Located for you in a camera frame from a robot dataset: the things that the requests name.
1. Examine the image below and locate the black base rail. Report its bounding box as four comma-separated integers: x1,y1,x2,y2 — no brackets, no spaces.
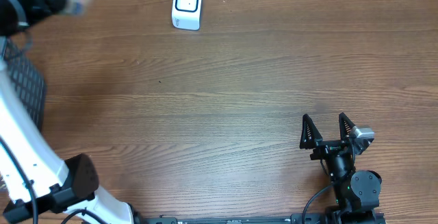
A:
143,212,387,224

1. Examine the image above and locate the black mesh basket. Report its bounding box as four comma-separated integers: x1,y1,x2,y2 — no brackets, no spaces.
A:
1,38,47,132

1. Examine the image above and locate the white barcode scanner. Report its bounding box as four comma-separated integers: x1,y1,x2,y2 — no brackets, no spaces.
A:
171,0,202,31

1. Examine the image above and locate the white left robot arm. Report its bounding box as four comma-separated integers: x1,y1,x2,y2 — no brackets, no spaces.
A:
1,0,142,223

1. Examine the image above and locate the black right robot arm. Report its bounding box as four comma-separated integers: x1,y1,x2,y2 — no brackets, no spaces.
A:
292,112,386,224

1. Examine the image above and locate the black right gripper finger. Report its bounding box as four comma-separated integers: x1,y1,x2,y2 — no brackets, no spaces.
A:
339,112,355,140
299,114,323,149

